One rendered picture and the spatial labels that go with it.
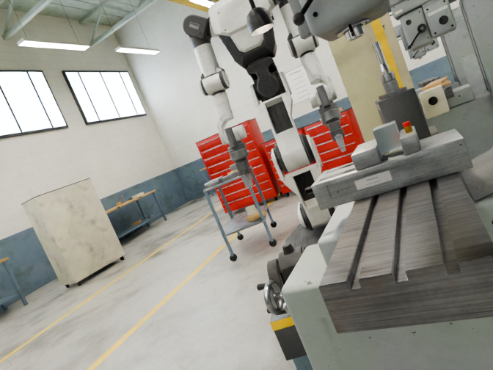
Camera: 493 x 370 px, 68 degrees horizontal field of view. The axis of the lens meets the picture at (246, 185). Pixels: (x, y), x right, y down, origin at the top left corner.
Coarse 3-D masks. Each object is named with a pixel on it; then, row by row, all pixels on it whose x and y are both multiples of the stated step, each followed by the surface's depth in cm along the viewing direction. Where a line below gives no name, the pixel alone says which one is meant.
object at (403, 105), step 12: (384, 96) 127; (396, 96) 123; (408, 96) 122; (384, 108) 125; (396, 108) 124; (408, 108) 123; (420, 108) 122; (384, 120) 126; (396, 120) 125; (408, 120) 124; (420, 120) 123; (420, 132) 124
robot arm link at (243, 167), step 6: (240, 150) 173; (246, 150) 176; (234, 156) 174; (240, 156) 173; (246, 156) 178; (240, 162) 174; (246, 162) 176; (240, 168) 174; (246, 168) 173; (240, 174) 172
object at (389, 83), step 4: (388, 76) 126; (392, 76) 126; (384, 80) 127; (388, 80) 126; (392, 80) 126; (396, 80) 127; (384, 84) 127; (388, 84) 126; (392, 84) 126; (396, 84) 126; (384, 88) 128; (388, 88) 127; (392, 88) 126; (396, 88) 126; (388, 92) 127
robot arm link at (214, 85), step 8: (208, 80) 171; (216, 80) 170; (208, 88) 172; (216, 88) 172; (224, 88) 174; (216, 96) 174; (224, 96) 175; (216, 104) 175; (224, 104) 174; (224, 112) 174; (232, 112) 177
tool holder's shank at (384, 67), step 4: (372, 44) 127; (376, 44) 125; (376, 48) 126; (380, 48) 126; (376, 52) 126; (380, 52) 126; (376, 56) 127; (380, 56) 126; (380, 60) 126; (384, 60) 126; (380, 64) 127; (384, 64) 126; (380, 68) 128; (384, 68) 126; (388, 68) 126; (384, 72) 127; (388, 72) 127
